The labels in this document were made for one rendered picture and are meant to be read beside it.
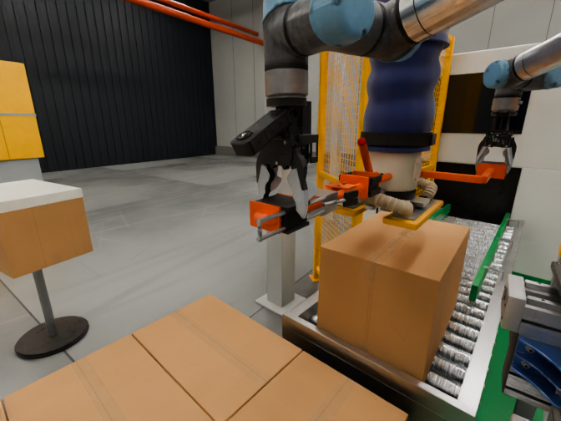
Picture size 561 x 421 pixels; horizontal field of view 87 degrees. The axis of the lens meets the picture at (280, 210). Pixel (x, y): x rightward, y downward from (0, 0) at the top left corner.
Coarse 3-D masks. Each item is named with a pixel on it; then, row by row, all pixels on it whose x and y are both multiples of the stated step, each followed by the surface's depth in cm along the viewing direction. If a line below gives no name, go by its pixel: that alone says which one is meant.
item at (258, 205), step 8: (256, 200) 56; (264, 200) 55; (272, 200) 55; (280, 200) 55; (288, 200) 55; (256, 208) 55; (264, 208) 53; (272, 208) 52; (280, 208) 52; (280, 216) 52; (256, 224) 56; (280, 224) 52; (280, 232) 53
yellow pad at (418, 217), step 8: (432, 200) 106; (440, 200) 108; (416, 208) 97; (424, 208) 97; (432, 208) 98; (392, 216) 90; (400, 216) 88; (416, 216) 88; (424, 216) 90; (392, 224) 87; (400, 224) 86; (408, 224) 85; (416, 224) 84
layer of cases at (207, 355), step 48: (144, 336) 121; (192, 336) 121; (240, 336) 121; (48, 384) 99; (96, 384) 99; (144, 384) 99; (192, 384) 99; (240, 384) 99; (288, 384) 99; (336, 384) 99
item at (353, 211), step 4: (340, 204) 101; (360, 204) 101; (364, 204) 103; (340, 208) 98; (344, 208) 98; (348, 208) 98; (352, 208) 98; (356, 208) 98; (360, 208) 98; (364, 208) 100; (336, 212) 99; (340, 212) 98; (344, 212) 97; (348, 212) 96; (352, 212) 95; (356, 212) 96; (360, 212) 98; (352, 216) 96
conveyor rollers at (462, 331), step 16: (464, 224) 260; (480, 224) 260; (480, 240) 223; (480, 256) 194; (496, 256) 196; (464, 272) 172; (496, 272) 174; (464, 288) 155; (464, 304) 141; (480, 304) 143; (464, 320) 132; (480, 320) 130; (448, 336) 121; (464, 336) 125; (448, 352) 113; (432, 368) 109; (448, 368) 105; (432, 384) 100; (448, 384) 98
